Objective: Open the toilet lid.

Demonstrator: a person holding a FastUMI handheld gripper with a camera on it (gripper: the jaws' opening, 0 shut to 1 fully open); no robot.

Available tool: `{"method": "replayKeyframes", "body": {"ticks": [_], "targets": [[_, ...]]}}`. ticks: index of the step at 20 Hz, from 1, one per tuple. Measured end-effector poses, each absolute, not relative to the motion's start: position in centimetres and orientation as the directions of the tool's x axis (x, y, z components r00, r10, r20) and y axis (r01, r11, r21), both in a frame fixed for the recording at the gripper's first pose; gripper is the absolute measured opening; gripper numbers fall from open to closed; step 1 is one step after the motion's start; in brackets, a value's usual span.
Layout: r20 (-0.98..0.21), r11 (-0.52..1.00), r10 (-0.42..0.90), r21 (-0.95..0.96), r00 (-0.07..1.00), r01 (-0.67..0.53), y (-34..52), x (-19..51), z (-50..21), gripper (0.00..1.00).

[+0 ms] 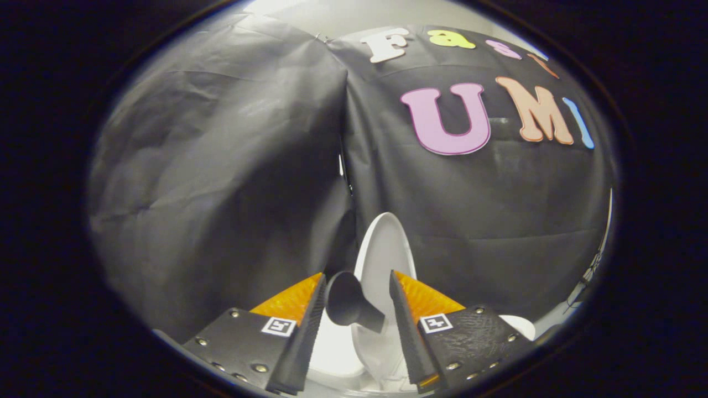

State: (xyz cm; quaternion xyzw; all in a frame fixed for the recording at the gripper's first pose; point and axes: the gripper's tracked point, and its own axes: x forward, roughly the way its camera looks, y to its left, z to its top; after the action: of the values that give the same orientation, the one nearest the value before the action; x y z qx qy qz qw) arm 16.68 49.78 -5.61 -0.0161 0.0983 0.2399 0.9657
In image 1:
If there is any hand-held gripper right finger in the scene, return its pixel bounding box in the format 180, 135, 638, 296
389, 270, 536, 394

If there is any black toilet lid handle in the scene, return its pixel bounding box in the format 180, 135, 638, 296
325, 271, 386, 334

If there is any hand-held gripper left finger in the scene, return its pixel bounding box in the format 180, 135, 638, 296
183, 272, 328, 396

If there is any black backdrop cloth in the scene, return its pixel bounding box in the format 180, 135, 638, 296
87, 11, 615, 343

